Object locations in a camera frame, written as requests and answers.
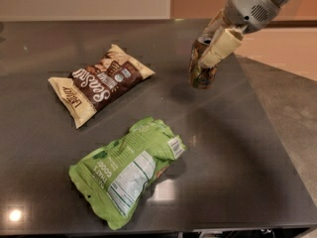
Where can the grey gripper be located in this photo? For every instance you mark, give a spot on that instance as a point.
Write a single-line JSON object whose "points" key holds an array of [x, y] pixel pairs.
{"points": [[250, 8]]}

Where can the orange soda can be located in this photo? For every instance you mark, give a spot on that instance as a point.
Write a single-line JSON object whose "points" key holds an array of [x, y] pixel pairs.
{"points": [[200, 77]]}

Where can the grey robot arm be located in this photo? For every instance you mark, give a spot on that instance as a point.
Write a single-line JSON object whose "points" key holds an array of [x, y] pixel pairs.
{"points": [[237, 18]]}

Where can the brown sea salt chip bag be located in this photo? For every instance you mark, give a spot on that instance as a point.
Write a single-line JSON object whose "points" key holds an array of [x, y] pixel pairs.
{"points": [[88, 90]]}

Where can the green snack bag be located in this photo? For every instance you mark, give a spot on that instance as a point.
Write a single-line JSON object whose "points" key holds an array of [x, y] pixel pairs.
{"points": [[114, 177]]}

